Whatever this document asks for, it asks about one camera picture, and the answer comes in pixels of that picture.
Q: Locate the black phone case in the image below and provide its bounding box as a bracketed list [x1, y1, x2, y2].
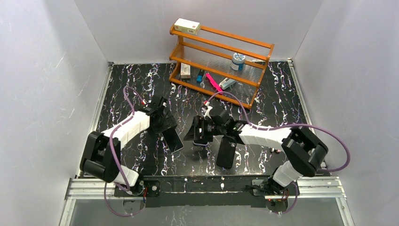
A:
[216, 136, 237, 169]

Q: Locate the black smartphone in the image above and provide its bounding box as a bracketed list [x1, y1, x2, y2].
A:
[162, 128, 184, 153]

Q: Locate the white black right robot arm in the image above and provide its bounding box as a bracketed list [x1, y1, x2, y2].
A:
[184, 107, 328, 189]

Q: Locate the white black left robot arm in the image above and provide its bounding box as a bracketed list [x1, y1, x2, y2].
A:
[80, 96, 184, 191]

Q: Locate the pink highlighter pen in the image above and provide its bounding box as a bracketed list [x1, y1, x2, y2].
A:
[205, 73, 223, 92]

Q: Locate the blue marker pen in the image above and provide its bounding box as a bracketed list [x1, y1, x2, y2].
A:
[196, 69, 205, 83]

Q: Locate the small white grey box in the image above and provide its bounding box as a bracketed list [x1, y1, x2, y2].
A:
[180, 63, 191, 79]

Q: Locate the orange wooden shelf rack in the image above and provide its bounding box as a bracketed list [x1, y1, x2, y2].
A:
[169, 26, 275, 109]

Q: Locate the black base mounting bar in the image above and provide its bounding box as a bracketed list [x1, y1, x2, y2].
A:
[114, 175, 299, 211]

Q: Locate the small white pink gadget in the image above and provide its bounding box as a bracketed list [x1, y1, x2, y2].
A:
[271, 148, 281, 153]

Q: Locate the blue white round jar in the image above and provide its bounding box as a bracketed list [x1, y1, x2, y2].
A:
[231, 53, 246, 71]

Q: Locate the white cardboard box red label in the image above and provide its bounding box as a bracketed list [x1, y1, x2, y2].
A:
[174, 18, 201, 35]

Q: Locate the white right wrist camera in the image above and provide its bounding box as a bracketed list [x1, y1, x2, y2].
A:
[202, 101, 213, 120]

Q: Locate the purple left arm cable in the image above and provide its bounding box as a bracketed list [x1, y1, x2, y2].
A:
[103, 86, 147, 218]

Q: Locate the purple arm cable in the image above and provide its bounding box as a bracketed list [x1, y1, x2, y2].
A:
[103, 86, 147, 218]
[204, 91, 351, 215]

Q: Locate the aluminium rail frame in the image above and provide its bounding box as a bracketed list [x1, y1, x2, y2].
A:
[60, 61, 354, 226]

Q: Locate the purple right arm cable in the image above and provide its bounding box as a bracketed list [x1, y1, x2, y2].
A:
[204, 91, 351, 215]

